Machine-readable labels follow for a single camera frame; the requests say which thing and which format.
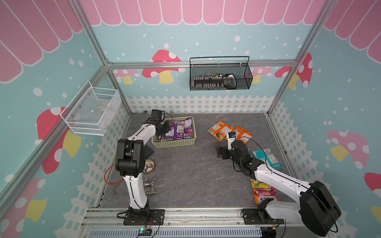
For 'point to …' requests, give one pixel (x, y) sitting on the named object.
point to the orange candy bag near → (241, 134)
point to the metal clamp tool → (152, 191)
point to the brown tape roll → (149, 166)
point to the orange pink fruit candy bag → (261, 189)
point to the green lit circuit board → (143, 231)
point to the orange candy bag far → (221, 131)
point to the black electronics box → (148, 151)
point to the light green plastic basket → (176, 143)
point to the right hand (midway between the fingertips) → (222, 145)
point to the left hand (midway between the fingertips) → (169, 129)
